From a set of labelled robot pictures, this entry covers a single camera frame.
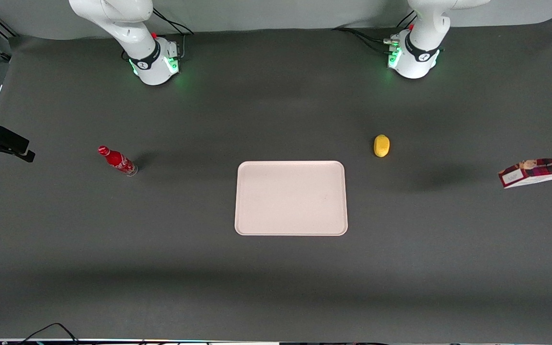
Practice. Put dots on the red tartan cookie box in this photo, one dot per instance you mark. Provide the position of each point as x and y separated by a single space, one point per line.
534 171

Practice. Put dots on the red cola bottle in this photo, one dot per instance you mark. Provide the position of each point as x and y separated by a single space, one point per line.
117 160

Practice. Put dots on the yellow lemon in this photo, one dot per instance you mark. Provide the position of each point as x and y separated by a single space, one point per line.
381 145

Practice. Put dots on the pale pink plastic tray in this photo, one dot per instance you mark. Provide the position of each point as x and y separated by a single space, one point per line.
291 198

